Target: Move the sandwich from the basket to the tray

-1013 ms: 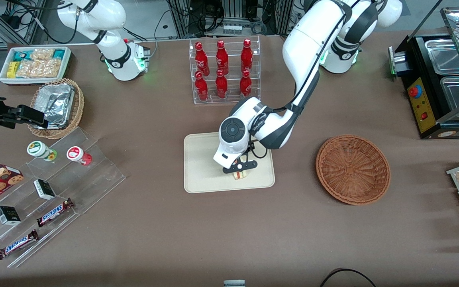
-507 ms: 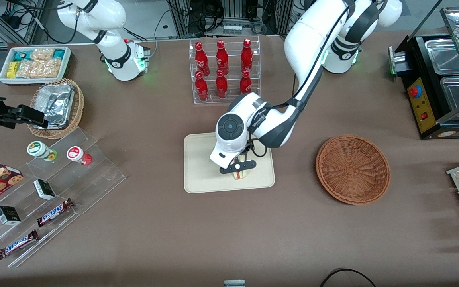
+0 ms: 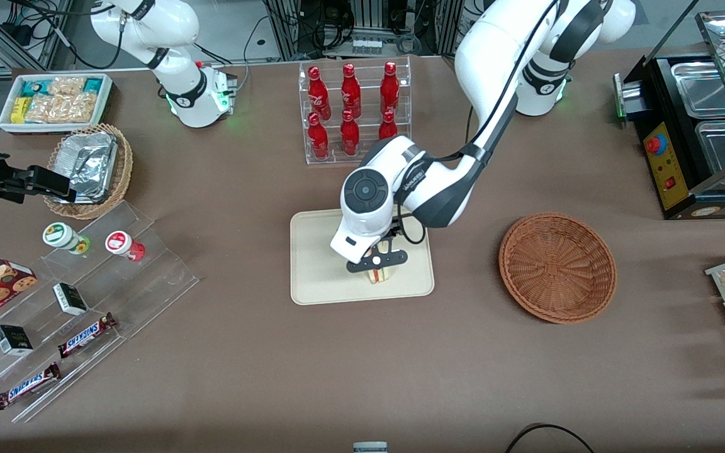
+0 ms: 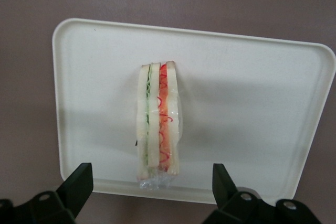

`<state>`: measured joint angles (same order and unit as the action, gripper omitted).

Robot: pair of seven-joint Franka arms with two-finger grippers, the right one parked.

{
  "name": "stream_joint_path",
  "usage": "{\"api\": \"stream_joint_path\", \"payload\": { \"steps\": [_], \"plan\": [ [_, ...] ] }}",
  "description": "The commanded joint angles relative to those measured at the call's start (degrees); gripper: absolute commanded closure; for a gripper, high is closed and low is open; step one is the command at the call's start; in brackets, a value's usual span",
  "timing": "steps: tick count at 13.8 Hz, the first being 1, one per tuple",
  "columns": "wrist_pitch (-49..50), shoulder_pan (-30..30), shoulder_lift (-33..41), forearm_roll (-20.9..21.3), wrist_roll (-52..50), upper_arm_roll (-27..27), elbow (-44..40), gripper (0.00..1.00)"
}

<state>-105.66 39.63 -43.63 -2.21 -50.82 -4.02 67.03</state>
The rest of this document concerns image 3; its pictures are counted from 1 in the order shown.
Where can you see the triangle sandwich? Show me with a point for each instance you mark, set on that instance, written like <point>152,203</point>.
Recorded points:
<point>382,275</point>

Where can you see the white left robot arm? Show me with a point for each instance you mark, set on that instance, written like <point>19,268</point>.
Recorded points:
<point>494,38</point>

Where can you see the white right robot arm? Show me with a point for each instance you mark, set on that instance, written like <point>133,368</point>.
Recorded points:
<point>180,94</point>

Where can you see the beige plastic tray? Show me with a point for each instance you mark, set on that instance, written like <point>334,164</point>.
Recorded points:
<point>318,277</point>

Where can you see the oval wicker basket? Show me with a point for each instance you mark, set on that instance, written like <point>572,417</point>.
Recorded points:
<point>123,170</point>

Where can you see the round brown wicker basket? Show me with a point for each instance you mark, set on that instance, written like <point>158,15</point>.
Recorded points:
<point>557,267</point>

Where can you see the aluminium foil container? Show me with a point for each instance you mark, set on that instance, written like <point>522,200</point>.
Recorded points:
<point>89,163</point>

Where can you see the green lid white cup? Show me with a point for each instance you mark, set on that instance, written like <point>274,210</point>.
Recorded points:
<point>59,234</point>

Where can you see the large clear peanut snack bag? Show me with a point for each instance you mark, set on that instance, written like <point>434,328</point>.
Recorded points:
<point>63,108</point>

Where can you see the yellow snack packet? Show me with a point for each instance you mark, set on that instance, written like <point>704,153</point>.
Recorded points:
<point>20,109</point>

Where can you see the clear acrylic bottle rack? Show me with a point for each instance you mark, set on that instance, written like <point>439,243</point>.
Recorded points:
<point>334,158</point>

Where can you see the teal snack packet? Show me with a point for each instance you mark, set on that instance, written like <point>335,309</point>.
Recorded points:
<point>93,85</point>
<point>33,87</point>

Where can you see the small clear peanut snack bag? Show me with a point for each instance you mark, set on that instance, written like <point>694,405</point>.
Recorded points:
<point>67,85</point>

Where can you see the white rectangular snack bin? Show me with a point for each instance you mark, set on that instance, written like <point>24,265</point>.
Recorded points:
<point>106,100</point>

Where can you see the red lid white cup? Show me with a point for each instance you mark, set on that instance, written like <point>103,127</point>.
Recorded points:
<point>120,243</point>

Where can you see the red cola bottle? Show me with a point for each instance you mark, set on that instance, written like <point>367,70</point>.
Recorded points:
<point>350,93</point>
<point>389,89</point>
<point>387,126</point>
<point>318,94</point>
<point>318,138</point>
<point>349,136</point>

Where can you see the small black box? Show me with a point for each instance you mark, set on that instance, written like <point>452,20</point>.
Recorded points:
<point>13,340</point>
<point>70,299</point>

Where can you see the clear acrylic stepped display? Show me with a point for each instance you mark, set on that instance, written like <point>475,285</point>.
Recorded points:
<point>148,277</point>

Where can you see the snickers chocolate bar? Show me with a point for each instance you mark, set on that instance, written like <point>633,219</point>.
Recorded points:
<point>28,385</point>
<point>85,336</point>

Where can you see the small grey device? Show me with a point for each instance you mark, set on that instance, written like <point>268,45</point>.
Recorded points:
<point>370,448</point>

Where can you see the white power strip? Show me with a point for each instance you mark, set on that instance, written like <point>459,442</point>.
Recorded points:
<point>367,46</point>

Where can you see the black hot food display case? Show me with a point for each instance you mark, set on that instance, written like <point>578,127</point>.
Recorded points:
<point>664,170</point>

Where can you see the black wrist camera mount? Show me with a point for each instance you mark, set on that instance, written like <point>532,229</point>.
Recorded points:
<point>387,258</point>

